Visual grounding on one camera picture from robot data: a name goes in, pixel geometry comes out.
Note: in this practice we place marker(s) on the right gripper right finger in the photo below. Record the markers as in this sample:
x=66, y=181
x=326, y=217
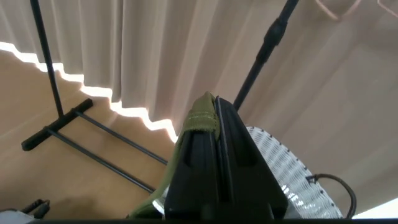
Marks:
x=255, y=193

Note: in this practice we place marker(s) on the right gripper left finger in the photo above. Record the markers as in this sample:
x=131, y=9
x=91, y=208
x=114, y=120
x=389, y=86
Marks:
x=189, y=193

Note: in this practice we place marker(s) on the green long-sleeved shirt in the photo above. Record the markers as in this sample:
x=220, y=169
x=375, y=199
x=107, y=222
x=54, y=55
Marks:
x=202, y=115

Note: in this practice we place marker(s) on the white laundry basket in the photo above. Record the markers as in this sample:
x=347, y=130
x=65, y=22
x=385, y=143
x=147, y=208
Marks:
x=289, y=168

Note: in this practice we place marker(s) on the black clothes rack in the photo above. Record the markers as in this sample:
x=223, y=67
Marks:
x=273, y=31

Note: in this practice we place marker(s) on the beige curtain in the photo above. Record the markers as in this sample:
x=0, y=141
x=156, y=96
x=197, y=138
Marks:
x=174, y=46

